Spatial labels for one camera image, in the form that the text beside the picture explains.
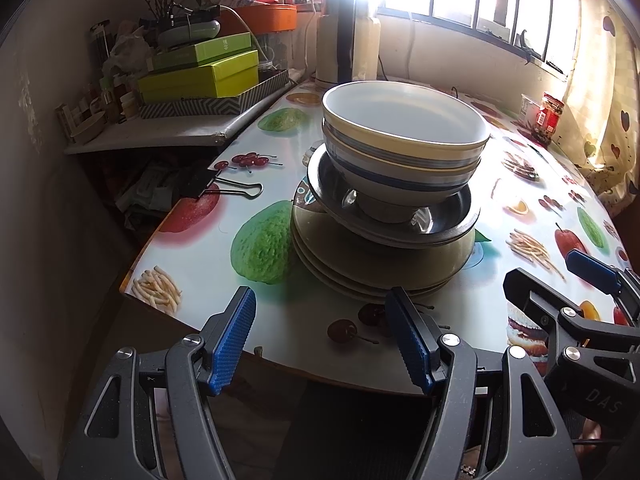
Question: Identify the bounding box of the grey handheld device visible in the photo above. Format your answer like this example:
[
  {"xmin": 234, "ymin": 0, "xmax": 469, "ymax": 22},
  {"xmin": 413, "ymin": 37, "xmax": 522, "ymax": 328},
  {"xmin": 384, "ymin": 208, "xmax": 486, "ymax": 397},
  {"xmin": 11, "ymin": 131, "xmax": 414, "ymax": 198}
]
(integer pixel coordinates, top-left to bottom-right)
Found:
[{"xmin": 157, "ymin": 16, "xmax": 222, "ymax": 47}]

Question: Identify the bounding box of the cream electric kettle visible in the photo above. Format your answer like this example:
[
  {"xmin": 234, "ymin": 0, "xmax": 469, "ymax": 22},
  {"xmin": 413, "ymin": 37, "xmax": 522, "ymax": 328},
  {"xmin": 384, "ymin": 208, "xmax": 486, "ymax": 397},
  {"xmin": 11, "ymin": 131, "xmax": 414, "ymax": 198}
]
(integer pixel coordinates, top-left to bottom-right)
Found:
[{"xmin": 315, "ymin": 0, "xmax": 382, "ymax": 87}]

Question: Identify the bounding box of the white charging cable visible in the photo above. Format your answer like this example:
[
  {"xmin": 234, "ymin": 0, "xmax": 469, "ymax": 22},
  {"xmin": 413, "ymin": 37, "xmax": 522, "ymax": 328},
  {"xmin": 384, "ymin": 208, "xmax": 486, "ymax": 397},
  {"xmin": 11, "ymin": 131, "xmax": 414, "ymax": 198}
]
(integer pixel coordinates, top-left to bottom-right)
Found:
[{"xmin": 220, "ymin": 4, "xmax": 264, "ymax": 54}]

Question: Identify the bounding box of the lime green box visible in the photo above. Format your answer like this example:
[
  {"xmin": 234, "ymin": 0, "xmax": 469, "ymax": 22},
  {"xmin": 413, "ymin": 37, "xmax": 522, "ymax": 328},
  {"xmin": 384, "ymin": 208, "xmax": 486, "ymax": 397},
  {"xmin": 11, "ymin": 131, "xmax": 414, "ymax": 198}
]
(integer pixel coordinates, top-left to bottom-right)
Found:
[{"xmin": 137, "ymin": 50, "xmax": 260, "ymax": 103}]

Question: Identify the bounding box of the grey zigzag striped tray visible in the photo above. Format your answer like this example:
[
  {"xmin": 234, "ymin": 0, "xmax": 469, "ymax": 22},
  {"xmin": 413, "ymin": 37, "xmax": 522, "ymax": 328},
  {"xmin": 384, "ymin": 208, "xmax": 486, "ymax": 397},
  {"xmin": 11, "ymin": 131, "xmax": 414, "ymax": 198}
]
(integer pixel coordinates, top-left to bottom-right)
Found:
[{"xmin": 139, "ymin": 69, "xmax": 291, "ymax": 120}]

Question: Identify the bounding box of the stack of plates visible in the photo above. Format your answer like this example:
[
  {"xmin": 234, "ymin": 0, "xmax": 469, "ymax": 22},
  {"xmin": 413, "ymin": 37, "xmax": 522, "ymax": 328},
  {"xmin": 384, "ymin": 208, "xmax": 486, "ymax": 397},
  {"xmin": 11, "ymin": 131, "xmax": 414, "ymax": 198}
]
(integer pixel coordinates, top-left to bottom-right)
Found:
[{"xmin": 291, "ymin": 180, "xmax": 477, "ymax": 283}]

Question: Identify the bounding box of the large white banded bowl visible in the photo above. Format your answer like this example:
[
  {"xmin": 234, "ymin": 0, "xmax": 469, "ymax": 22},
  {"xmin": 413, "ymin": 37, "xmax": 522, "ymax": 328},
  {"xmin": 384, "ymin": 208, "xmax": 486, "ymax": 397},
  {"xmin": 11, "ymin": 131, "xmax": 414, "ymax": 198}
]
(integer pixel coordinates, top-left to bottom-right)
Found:
[{"xmin": 322, "ymin": 125, "xmax": 482, "ymax": 224}]

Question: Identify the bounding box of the black binder clip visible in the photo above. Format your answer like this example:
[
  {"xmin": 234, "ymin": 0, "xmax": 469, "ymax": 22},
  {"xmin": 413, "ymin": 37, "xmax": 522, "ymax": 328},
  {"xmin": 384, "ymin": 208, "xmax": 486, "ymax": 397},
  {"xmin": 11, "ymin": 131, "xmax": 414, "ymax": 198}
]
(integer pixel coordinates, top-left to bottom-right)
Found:
[{"xmin": 177, "ymin": 166, "xmax": 264, "ymax": 202}]

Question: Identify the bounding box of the fruit printed table cover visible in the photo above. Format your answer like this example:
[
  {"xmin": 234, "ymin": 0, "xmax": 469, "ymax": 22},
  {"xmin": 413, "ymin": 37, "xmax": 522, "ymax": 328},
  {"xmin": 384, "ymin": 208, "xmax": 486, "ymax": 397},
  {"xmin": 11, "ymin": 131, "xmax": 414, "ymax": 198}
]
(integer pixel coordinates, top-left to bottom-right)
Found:
[{"xmin": 120, "ymin": 77, "xmax": 640, "ymax": 396}]

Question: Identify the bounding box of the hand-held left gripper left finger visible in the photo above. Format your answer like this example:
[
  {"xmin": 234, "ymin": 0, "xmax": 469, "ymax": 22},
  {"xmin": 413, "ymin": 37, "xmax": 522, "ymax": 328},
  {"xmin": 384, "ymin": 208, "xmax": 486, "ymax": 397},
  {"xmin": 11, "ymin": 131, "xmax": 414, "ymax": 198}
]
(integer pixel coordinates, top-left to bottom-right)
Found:
[{"xmin": 57, "ymin": 286, "xmax": 257, "ymax": 480}]

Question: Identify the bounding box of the small white banded bowl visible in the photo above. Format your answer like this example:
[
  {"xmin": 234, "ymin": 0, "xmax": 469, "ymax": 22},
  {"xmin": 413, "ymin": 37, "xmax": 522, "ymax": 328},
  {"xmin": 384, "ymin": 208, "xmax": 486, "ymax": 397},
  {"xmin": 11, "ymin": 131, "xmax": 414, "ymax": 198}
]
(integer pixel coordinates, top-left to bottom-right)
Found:
[{"xmin": 321, "ymin": 81, "xmax": 491, "ymax": 162}]

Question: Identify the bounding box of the white plastic tub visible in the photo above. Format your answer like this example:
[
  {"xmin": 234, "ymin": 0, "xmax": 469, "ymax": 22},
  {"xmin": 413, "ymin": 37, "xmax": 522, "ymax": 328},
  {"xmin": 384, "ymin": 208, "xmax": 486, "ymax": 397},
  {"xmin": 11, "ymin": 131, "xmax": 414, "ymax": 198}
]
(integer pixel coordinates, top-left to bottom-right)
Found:
[{"xmin": 520, "ymin": 94, "xmax": 543, "ymax": 122}]

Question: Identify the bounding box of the cream heart printed curtain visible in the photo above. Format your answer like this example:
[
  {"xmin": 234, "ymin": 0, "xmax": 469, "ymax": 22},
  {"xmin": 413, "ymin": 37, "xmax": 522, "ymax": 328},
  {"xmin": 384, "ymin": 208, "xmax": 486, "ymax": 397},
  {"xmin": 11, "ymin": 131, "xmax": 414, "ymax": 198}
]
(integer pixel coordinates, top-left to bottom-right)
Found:
[{"xmin": 565, "ymin": 0, "xmax": 640, "ymax": 211}]

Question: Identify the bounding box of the white side shelf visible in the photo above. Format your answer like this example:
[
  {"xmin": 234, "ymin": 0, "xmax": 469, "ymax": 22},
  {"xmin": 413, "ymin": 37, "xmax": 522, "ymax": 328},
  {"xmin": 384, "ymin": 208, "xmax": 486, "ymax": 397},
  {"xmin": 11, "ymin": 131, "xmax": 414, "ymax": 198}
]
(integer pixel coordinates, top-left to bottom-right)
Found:
[{"xmin": 64, "ymin": 80, "xmax": 303, "ymax": 156}]

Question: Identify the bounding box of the person's right hand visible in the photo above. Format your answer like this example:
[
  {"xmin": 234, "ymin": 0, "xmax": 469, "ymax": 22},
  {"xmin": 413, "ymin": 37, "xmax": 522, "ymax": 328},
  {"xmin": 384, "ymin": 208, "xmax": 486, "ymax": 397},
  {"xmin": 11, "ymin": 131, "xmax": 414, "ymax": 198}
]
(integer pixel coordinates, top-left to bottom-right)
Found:
[{"xmin": 575, "ymin": 417, "xmax": 611, "ymax": 458}]

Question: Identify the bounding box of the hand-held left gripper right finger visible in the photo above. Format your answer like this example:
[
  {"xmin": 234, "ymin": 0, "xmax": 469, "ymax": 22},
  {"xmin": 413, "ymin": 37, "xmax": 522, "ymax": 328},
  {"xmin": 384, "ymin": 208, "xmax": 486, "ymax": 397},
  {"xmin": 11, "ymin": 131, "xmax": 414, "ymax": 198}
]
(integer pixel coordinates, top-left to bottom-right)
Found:
[{"xmin": 384, "ymin": 286, "xmax": 583, "ymax": 480}]

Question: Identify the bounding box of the crumpled plastic bag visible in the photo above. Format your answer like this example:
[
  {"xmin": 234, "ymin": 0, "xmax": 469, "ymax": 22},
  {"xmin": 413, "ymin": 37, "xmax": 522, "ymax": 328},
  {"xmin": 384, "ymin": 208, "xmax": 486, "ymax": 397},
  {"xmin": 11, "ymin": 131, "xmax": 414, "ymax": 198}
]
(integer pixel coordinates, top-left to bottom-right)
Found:
[{"xmin": 107, "ymin": 27, "xmax": 153, "ymax": 74}]

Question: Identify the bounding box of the orange box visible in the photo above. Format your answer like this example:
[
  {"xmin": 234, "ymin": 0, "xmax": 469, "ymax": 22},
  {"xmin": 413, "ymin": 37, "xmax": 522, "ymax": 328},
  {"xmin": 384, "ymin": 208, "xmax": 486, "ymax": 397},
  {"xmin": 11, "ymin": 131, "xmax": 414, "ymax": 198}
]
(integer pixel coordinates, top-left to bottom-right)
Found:
[{"xmin": 220, "ymin": 4, "xmax": 299, "ymax": 37}]

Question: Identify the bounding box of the dark green flat box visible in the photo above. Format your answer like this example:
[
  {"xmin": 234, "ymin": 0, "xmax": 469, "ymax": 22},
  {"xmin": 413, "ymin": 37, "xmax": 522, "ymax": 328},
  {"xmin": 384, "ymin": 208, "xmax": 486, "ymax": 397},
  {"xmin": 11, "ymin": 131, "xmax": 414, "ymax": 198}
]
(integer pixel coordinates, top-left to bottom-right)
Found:
[{"xmin": 152, "ymin": 32, "xmax": 253, "ymax": 72}]

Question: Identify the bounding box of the window with metal bars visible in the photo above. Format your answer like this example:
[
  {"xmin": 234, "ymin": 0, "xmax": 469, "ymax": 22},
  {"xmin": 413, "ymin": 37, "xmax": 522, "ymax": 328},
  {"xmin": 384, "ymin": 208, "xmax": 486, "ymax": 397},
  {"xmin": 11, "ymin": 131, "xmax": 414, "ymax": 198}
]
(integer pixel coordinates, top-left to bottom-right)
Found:
[{"xmin": 290, "ymin": 0, "xmax": 586, "ymax": 78}]

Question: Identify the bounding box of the stainless steel bowl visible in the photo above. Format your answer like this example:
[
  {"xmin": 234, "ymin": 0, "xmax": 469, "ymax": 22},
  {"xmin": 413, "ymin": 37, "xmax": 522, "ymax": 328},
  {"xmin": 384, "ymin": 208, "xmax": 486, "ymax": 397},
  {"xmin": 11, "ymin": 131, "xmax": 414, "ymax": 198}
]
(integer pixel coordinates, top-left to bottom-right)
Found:
[{"xmin": 306, "ymin": 142, "xmax": 481, "ymax": 250}]

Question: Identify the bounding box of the pile of papers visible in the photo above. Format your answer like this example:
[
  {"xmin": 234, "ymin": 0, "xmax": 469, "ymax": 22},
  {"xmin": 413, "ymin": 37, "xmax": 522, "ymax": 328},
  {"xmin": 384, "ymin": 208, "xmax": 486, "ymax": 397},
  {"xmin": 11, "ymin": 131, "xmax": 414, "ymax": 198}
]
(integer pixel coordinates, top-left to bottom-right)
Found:
[{"xmin": 117, "ymin": 160, "xmax": 211, "ymax": 232}]

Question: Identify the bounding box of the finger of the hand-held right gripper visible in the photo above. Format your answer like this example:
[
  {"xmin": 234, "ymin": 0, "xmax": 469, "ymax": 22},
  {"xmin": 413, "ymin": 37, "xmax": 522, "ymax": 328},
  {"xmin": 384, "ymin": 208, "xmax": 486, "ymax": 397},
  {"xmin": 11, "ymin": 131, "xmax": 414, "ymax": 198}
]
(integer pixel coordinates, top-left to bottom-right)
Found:
[
  {"xmin": 502, "ymin": 269, "xmax": 640, "ymax": 377},
  {"xmin": 566, "ymin": 250, "xmax": 640, "ymax": 311}
]

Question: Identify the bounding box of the cluster of small bottles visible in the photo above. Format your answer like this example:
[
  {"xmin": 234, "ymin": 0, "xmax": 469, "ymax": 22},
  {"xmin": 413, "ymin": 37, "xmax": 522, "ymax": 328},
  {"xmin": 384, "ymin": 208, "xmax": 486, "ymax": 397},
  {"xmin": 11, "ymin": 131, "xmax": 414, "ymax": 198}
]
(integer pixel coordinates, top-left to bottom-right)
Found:
[{"xmin": 55, "ymin": 72, "xmax": 143, "ymax": 144}]

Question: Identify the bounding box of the glass jar with red label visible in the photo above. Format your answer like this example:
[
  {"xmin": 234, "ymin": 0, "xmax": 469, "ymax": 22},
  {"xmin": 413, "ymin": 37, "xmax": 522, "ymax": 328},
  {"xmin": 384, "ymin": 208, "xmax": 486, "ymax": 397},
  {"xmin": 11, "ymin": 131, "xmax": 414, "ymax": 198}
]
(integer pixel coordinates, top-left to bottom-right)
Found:
[{"xmin": 530, "ymin": 91, "xmax": 566, "ymax": 144}]

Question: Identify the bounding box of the cream printed plate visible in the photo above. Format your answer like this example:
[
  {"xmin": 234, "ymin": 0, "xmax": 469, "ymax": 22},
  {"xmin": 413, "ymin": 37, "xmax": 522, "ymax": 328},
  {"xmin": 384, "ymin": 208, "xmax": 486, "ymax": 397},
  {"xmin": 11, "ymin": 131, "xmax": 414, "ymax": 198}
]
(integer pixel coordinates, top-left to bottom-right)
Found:
[
  {"xmin": 307, "ymin": 267, "xmax": 443, "ymax": 304},
  {"xmin": 293, "ymin": 240, "xmax": 453, "ymax": 295}
]

